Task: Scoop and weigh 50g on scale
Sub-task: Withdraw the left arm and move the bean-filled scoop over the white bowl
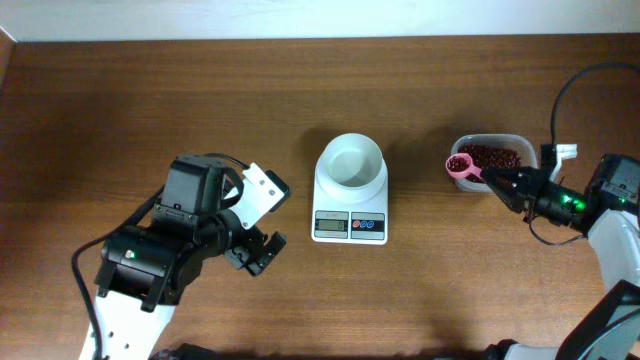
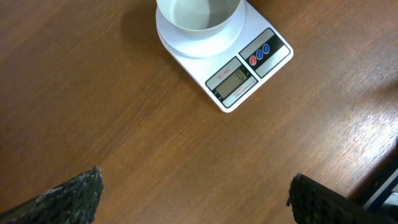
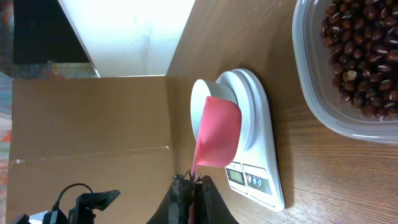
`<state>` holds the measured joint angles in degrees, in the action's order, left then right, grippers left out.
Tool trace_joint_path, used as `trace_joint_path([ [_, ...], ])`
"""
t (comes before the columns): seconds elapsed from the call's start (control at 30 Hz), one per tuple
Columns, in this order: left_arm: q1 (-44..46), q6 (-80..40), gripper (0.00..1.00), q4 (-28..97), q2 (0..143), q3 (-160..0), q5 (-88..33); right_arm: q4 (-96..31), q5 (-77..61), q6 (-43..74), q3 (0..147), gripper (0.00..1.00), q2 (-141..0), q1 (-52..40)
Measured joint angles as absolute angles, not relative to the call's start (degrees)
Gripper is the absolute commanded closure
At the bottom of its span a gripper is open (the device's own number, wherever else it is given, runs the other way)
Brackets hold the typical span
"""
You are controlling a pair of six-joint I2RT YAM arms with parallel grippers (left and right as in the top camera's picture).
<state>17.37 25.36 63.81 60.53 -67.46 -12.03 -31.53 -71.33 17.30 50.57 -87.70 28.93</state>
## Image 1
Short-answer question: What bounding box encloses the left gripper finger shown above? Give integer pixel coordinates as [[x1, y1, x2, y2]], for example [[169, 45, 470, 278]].
[[224, 247, 253, 270], [247, 232, 287, 277]]

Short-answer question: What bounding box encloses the white digital kitchen scale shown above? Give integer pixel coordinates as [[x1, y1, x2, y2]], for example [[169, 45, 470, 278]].
[[311, 158, 389, 246]]

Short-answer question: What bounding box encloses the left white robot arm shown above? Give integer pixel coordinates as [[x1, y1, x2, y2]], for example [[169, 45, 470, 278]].
[[71, 153, 290, 359]]

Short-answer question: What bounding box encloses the pink measuring scoop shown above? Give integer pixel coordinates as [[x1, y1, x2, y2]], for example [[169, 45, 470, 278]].
[[445, 153, 482, 179]]

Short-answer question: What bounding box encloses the white bowl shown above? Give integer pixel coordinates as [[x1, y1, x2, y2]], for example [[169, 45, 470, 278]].
[[320, 133, 383, 188]]

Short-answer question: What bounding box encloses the red beans pile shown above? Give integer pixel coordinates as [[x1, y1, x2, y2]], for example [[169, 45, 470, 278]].
[[458, 144, 521, 168]]

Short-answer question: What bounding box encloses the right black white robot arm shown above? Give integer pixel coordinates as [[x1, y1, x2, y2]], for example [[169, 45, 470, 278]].
[[482, 154, 639, 360]]

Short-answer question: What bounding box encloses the clear plastic bean container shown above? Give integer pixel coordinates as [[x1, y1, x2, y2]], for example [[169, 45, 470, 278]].
[[450, 134, 538, 169]]

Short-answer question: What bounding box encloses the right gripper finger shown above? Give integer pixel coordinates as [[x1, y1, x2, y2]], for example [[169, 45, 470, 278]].
[[487, 180, 528, 213], [481, 166, 537, 188]]

